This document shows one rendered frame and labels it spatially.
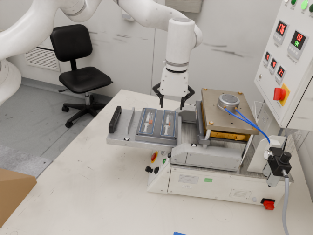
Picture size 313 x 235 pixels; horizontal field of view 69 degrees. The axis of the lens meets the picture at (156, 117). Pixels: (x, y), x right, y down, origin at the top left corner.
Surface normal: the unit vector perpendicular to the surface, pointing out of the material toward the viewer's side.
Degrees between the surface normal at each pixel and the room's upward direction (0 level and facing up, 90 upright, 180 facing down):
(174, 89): 89
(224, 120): 0
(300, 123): 90
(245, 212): 0
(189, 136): 0
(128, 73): 90
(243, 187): 90
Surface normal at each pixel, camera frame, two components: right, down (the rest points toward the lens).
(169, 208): 0.07, -0.81
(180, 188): -0.10, 0.57
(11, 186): 0.98, 0.18
